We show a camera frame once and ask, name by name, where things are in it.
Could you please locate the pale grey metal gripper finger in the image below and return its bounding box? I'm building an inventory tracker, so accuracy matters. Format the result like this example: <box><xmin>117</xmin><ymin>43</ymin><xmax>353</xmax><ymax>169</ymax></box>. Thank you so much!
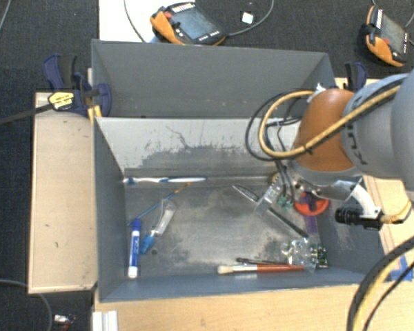
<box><xmin>254</xmin><ymin>181</ymin><xmax>285</xmax><ymax>218</ymax></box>

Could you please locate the orange disc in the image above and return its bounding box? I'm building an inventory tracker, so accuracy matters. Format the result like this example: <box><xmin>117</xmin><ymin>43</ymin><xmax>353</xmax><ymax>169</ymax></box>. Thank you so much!
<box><xmin>294</xmin><ymin>192</ymin><xmax>331</xmax><ymax>217</ymax></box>

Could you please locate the purple strip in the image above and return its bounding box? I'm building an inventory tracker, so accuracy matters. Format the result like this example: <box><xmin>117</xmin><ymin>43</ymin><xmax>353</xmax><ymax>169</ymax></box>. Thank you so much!
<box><xmin>302</xmin><ymin>191</ymin><xmax>319</xmax><ymax>234</ymax></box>

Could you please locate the clear plastic bag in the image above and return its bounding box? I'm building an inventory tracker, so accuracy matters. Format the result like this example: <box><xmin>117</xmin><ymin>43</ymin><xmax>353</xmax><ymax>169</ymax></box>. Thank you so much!
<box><xmin>280</xmin><ymin>237</ymin><xmax>329</xmax><ymax>271</ymax></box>

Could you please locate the thin dark paintbrush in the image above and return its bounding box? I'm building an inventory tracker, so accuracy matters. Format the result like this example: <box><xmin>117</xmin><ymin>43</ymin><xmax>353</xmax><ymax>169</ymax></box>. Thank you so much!
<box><xmin>235</xmin><ymin>257</ymin><xmax>291</xmax><ymax>266</ymax></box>

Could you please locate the thin blue paintbrush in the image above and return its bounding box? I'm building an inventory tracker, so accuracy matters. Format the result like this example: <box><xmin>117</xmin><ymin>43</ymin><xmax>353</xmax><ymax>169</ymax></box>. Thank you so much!
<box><xmin>126</xmin><ymin>182</ymin><xmax>191</xmax><ymax>227</ymax></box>

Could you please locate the clear toothbrush with blue bristles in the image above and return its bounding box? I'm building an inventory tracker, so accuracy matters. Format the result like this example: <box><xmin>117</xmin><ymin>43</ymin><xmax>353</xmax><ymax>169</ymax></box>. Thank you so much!
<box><xmin>139</xmin><ymin>199</ymin><xmax>177</xmax><ymax>255</ymax></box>

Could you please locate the white and blue toothbrush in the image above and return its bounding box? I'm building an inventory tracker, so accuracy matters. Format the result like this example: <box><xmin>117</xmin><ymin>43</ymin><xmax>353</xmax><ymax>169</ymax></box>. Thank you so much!
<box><xmin>122</xmin><ymin>176</ymin><xmax>207</xmax><ymax>186</ymax></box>

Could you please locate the grey metal bin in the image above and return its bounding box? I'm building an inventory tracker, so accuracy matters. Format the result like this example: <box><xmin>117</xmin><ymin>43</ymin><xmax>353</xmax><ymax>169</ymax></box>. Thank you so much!
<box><xmin>90</xmin><ymin>39</ymin><xmax>393</xmax><ymax>303</ymax></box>

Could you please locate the blue and white marker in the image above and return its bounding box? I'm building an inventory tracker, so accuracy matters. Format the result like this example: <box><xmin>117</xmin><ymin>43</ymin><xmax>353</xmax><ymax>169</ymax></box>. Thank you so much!
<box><xmin>128</xmin><ymin>218</ymin><xmax>143</xmax><ymax>279</ymax></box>

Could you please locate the pale wood board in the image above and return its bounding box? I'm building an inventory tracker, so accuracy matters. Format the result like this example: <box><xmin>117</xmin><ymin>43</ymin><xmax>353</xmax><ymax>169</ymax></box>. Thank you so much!
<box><xmin>27</xmin><ymin>91</ymin><xmax>99</xmax><ymax>294</ymax></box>

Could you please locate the black cylinder on white bracket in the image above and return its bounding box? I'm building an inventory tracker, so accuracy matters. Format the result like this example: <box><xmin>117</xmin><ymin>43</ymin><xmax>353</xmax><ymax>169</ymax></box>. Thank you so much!
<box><xmin>334</xmin><ymin>183</ymin><xmax>384</xmax><ymax>232</ymax></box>

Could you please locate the black-handled metal knife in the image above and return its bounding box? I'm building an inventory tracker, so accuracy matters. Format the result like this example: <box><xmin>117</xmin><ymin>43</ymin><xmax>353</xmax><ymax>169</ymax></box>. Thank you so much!
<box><xmin>232</xmin><ymin>183</ymin><xmax>310</xmax><ymax>239</ymax></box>

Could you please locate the red-handled white-bristle brush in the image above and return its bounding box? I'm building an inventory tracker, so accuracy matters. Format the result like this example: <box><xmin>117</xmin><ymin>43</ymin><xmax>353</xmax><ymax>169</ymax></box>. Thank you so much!
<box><xmin>217</xmin><ymin>263</ymin><xmax>305</xmax><ymax>275</ymax></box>

